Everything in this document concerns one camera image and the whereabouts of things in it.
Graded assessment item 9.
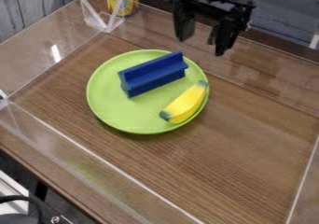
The clear acrylic tray wall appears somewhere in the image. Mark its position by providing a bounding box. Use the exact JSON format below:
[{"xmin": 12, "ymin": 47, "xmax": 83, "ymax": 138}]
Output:
[{"xmin": 0, "ymin": 0, "xmax": 319, "ymax": 224}]

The green round plate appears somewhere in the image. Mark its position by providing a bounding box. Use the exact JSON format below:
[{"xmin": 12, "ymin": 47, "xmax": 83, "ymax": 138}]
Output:
[{"xmin": 86, "ymin": 49, "xmax": 210, "ymax": 134}]

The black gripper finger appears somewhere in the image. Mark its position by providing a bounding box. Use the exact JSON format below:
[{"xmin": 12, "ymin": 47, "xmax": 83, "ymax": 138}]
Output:
[
  {"xmin": 207, "ymin": 17, "xmax": 243, "ymax": 56},
  {"xmin": 174, "ymin": 3, "xmax": 195, "ymax": 42}
]

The black cable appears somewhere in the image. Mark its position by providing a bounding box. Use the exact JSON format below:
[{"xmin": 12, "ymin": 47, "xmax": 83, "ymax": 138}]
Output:
[{"xmin": 0, "ymin": 194, "xmax": 45, "ymax": 224}]

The yellow toy banana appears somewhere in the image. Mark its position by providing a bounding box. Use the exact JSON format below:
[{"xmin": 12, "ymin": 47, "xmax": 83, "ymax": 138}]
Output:
[{"xmin": 159, "ymin": 80, "xmax": 208, "ymax": 124}]

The clear acrylic corner bracket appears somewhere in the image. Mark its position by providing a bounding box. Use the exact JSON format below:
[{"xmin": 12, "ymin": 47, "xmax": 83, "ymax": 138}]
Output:
[{"xmin": 80, "ymin": 0, "xmax": 124, "ymax": 34}]

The blue plastic block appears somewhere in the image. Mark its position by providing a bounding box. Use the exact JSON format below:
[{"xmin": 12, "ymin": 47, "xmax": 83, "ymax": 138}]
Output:
[{"xmin": 119, "ymin": 51, "xmax": 188, "ymax": 98}]

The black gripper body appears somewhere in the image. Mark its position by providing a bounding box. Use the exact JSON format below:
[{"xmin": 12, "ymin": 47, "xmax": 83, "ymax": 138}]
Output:
[{"xmin": 171, "ymin": 0, "xmax": 256, "ymax": 31}]

